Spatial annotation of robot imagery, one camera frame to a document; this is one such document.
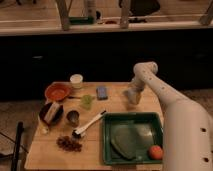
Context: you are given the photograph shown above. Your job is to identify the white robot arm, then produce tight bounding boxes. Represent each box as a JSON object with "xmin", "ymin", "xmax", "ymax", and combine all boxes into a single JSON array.
[{"xmin": 126, "ymin": 62, "xmax": 213, "ymax": 171}]

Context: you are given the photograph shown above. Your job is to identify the pile of brown nuts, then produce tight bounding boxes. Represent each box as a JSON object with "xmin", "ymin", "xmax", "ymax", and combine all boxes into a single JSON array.
[{"xmin": 56, "ymin": 136, "xmax": 82, "ymax": 152}]

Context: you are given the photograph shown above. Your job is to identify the garlic bulb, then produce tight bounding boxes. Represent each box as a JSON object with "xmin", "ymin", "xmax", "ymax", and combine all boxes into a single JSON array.
[{"xmin": 40, "ymin": 125, "xmax": 49, "ymax": 135}]

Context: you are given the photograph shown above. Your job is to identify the black pole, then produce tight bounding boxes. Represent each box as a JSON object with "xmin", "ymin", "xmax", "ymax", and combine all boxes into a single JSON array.
[{"xmin": 11, "ymin": 122, "xmax": 24, "ymax": 171}]

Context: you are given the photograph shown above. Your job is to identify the white handled brush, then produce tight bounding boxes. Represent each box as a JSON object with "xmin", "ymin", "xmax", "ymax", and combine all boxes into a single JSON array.
[{"xmin": 72, "ymin": 111, "xmax": 106, "ymax": 139}]

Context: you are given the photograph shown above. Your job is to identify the blue sponge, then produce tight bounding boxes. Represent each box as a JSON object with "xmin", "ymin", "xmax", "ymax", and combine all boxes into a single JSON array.
[{"xmin": 96, "ymin": 86, "xmax": 108, "ymax": 100}]

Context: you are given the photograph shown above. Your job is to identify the small metal cup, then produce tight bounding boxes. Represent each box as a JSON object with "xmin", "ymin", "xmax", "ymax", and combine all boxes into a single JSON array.
[{"xmin": 66, "ymin": 110, "xmax": 79, "ymax": 127}]

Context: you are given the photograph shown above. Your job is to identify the white box in bowl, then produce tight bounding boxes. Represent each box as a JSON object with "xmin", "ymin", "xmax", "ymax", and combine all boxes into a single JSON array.
[{"xmin": 44, "ymin": 102, "xmax": 60, "ymax": 123}]

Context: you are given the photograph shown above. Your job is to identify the wooden table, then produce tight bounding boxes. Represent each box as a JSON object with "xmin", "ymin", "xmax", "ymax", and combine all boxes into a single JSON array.
[{"xmin": 24, "ymin": 82, "xmax": 163, "ymax": 171}]

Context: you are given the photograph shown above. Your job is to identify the black bowl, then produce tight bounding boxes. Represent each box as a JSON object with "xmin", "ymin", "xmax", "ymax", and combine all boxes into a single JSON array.
[{"xmin": 39, "ymin": 102, "xmax": 63, "ymax": 126}]

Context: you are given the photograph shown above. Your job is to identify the green plastic tray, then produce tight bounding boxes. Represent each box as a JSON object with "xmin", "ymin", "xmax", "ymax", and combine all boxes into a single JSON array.
[{"xmin": 102, "ymin": 112, "xmax": 163, "ymax": 165}]

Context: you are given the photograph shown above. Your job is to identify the grey towel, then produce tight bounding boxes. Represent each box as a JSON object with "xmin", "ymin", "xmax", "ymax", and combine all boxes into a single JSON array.
[{"xmin": 123, "ymin": 90, "xmax": 133, "ymax": 104}]

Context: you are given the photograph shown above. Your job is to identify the white cup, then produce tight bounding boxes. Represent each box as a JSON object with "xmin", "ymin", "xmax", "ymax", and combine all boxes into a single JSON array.
[{"xmin": 70, "ymin": 74, "xmax": 83, "ymax": 89}]

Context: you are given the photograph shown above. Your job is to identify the orange bowl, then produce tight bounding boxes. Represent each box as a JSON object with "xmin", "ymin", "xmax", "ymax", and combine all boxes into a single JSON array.
[{"xmin": 45, "ymin": 83, "xmax": 71, "ymax": 101}]

